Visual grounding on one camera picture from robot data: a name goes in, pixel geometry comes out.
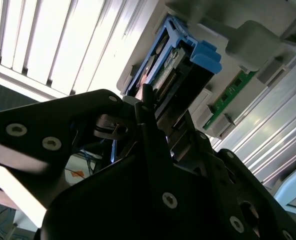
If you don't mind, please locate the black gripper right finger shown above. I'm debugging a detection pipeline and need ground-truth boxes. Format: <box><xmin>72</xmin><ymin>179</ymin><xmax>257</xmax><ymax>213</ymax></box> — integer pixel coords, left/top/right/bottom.
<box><xmin>182</xmin><ymin>112</ymin><xmax>296</xmax><ymax>240</ymax></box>

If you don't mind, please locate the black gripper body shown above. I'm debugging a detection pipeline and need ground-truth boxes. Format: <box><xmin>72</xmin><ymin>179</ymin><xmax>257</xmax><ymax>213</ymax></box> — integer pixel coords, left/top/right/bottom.
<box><xmin>39</xmin><ymin>109</ymin><xmax>240</xmax><ymax>240</ymax></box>

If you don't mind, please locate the hard disk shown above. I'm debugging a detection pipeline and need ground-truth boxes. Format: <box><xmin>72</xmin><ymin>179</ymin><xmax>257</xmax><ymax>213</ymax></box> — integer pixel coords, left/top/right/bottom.
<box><xmin>124</xmin><ymin>14</ymin><xmax>224</xmax><ymax>163</ymax></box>

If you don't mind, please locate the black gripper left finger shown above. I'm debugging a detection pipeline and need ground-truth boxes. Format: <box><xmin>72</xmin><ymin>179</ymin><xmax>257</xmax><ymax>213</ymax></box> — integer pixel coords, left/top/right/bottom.
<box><xmin>0</xmin><ymin>83</ymin><xmax>187</xmax><ymax>224</ymax></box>

